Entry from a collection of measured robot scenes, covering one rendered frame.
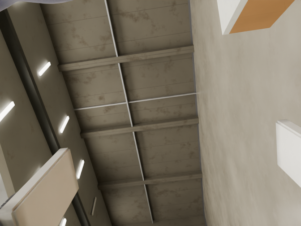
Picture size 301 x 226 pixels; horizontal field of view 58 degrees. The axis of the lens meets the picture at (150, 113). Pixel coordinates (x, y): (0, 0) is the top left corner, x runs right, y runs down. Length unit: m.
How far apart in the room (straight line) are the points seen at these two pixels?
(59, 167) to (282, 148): 0.13
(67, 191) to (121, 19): 12.36
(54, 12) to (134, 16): 3.40
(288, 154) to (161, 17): 12.31
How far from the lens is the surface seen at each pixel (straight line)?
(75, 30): 12.93
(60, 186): 0.16
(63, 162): 0.17
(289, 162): 0.17
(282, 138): 0.18
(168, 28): 12.57
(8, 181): 2.88
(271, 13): 2.32
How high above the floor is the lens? 1.58
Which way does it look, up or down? 3 degrees up
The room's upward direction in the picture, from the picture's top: 98 degrees counter-clockwise
